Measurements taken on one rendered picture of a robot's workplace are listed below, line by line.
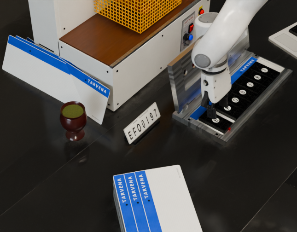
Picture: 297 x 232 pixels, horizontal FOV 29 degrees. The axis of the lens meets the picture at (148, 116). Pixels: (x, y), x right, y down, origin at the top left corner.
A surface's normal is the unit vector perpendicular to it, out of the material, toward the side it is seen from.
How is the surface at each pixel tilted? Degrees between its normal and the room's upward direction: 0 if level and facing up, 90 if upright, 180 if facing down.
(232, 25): 48
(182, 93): 76
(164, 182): 0
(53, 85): 63
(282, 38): 0
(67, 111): 0
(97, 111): 69
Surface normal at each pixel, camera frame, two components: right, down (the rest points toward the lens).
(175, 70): 0.77, 0.26
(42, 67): -0.51, 0.18
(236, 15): 0.11, 0.07
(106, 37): 0.02, -0.71
